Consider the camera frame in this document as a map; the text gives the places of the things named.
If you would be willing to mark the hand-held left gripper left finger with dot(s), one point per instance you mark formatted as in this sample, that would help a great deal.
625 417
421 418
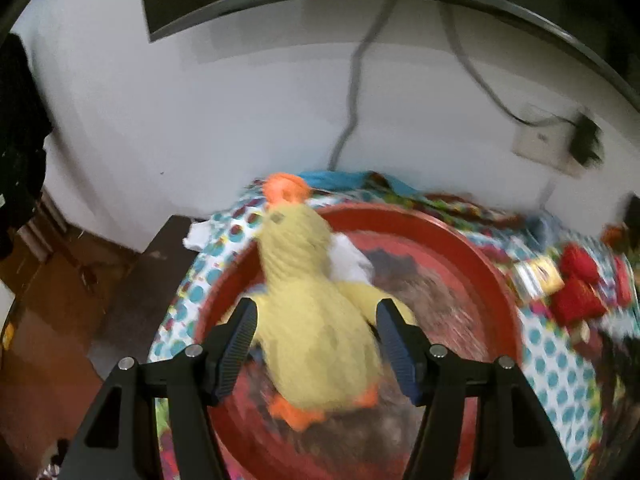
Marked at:
234 355

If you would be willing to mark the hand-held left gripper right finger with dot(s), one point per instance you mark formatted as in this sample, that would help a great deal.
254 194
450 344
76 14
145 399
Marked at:
396 355

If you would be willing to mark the yellow duck plush toy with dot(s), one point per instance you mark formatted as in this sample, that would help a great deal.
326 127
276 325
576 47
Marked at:
310 320

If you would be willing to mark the red round bowl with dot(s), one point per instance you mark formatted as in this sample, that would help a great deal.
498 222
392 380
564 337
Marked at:
450 260

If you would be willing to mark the yellow cardboard box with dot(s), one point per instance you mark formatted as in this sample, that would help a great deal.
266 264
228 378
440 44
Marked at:
540 275

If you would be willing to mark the white cloth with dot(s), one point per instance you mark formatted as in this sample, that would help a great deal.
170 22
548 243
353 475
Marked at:
350 260

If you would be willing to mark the white crumpled paper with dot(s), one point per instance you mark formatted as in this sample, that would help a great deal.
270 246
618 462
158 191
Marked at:
197 235

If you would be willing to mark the polka dot table cloth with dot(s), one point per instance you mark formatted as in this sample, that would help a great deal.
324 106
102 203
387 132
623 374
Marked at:
550 365

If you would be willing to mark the colourful patterned cloth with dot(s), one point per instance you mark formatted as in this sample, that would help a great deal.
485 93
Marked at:
450 207

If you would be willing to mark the light blue cloth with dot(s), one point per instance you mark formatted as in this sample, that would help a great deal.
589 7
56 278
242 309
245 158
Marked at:
340 178

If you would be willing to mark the black plug adapter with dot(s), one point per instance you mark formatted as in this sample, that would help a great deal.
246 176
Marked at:
587 140

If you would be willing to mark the dark hanging clothing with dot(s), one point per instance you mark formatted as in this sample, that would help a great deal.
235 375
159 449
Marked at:
20 150

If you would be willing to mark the white wall socket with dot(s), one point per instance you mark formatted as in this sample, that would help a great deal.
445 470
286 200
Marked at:
540 145

